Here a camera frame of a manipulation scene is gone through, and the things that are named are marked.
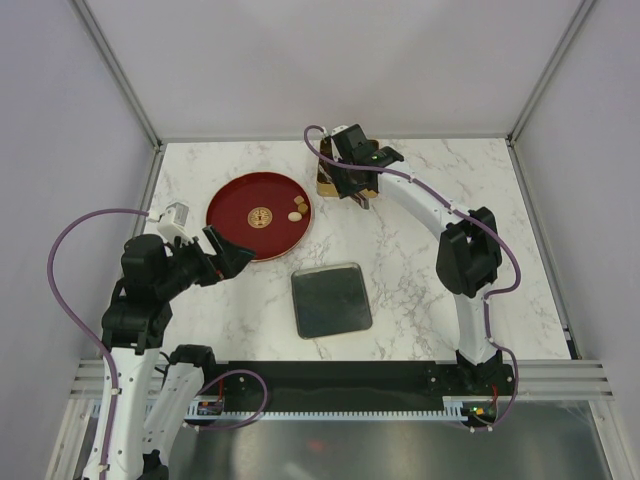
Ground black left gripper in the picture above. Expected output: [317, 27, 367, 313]
[156, 224, 255, 298]

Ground silver metal tongs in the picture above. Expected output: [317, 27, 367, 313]
[351, 193, 370, 210]

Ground silver tin lid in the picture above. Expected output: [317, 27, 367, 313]
[290, 262, 373, 340]

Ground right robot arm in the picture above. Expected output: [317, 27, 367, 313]
[319, 125, 502, 395]

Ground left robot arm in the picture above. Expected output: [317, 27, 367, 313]
[82, 226, 255, 479]

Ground gold chocolate tin box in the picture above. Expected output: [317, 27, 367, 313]
[316, 140, 378, 201]

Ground red round tray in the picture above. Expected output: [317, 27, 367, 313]
[205, 172, 313, 262]

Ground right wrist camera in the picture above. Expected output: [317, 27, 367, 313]
[322, 125, 349, 145]

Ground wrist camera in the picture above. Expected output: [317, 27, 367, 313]
[322, 125, 349, 145]
[147, 202, 191, 245]

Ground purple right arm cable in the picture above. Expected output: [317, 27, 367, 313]
[303, 124, 524, 431]

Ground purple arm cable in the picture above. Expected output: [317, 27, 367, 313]
[47, 207, 151, 480]
[303, 124, 524, 431]

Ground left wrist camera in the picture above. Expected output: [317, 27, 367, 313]
[147, 202, 191, 245]

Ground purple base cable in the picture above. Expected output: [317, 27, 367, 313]
[182, 369, 271, 434]

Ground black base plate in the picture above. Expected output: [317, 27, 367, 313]
[214, 358, 515, 407]

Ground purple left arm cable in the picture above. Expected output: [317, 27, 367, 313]
[47, 207, 151, 480]

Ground white slotted cable duct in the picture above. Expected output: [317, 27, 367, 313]
[185, 397, 497, 425]

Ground aluminium frame rail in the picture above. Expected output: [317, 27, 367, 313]
[69, 359, 613, 401]

